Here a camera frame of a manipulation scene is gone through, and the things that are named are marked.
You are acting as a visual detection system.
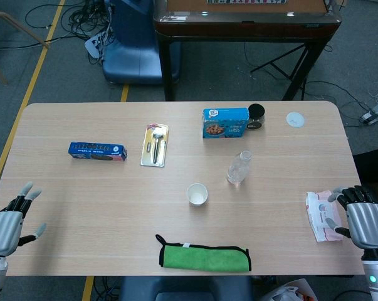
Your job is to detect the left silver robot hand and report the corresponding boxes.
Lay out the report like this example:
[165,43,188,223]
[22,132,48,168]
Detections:
[0,181,48,256]

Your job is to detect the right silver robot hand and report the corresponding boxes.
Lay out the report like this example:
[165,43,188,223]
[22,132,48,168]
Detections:
[325,185,378,250]

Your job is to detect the transparent plastic bottle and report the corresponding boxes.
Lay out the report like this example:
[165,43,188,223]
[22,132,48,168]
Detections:
[226,150,253,186]

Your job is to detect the white paper cup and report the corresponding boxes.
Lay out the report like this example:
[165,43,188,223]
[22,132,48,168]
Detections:
[186,182,209,207]

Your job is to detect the pink wet wipes pack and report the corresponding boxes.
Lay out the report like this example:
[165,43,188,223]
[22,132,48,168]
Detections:
[305,189,344,243]

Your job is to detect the white plastic bag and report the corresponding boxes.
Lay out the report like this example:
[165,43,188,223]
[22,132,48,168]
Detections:
[259,278,318,301]

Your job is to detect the grey power strip with plugs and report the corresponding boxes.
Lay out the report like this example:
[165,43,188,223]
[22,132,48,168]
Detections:
[359,103,378,125]

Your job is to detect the dark blue sandwich cookie box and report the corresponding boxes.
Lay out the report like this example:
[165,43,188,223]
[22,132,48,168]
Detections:
[67,141,128,163]

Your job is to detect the black lidded jar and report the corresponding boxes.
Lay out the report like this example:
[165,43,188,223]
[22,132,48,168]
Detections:
[247,103,266,130]

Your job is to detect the green microfiber cloth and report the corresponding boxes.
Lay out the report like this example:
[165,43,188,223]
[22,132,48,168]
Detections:
[155,233,252,272]

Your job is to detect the razor in yellow blister pack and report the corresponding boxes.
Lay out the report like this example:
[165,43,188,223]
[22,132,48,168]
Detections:
[140,124,171,168]

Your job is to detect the blue chocolate chip cookie box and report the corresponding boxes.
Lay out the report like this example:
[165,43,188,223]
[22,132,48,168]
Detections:
[202,107,250,139]

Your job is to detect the white power strip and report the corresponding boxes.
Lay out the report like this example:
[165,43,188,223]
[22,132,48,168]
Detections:
[84,34,105,60]

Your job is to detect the brown mahjong table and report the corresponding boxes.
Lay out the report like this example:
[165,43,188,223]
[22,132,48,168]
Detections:
[153,0,342,102]

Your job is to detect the row of mahjong tiles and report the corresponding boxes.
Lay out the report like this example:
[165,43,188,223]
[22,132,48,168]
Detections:
[206,0,287,5]

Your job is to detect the white round cable grommet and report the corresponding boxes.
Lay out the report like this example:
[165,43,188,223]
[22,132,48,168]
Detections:
[286,112,306,128]

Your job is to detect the black floor cable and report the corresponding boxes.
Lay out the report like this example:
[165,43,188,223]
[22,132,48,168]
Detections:
[303,80,378,139]

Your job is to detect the tangled black floor cables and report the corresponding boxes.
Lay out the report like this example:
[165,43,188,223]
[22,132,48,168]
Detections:
[0,0,117,66]

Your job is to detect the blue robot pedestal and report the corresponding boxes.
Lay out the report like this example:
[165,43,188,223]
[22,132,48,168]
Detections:
[102,0,181,85]

